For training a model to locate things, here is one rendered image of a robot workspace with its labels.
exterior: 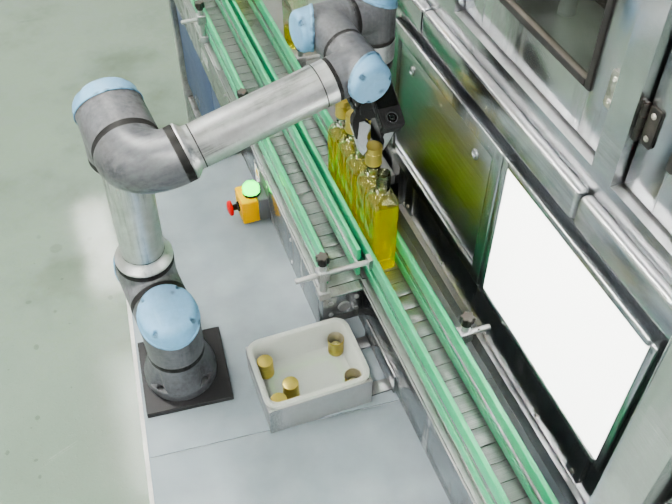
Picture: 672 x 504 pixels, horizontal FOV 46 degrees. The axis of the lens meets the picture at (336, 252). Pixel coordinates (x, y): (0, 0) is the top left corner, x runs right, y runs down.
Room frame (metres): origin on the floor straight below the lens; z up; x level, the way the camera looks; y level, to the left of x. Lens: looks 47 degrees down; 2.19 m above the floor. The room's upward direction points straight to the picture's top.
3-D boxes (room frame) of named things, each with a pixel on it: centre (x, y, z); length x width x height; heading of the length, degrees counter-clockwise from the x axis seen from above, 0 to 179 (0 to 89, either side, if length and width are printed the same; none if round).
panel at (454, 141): (1.06, -0.29, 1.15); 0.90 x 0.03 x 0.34; 20
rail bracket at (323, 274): (1.11, 0.00, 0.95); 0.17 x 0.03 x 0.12; 110
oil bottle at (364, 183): (1.26, -0.08, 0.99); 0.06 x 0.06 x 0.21; 21
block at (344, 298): (1.11, -0.01, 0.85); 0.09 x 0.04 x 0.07; 110
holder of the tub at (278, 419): (0.97, 0.03, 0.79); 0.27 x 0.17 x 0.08; 110
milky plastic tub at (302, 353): (0.96, 0.06, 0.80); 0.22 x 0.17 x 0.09; 110
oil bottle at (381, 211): (1.20, -0.09, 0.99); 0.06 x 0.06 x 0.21; 20
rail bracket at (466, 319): (0.95, -0.27, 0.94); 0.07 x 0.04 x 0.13; 110
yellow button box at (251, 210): (1.49, 0.22, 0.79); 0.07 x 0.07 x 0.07; 20
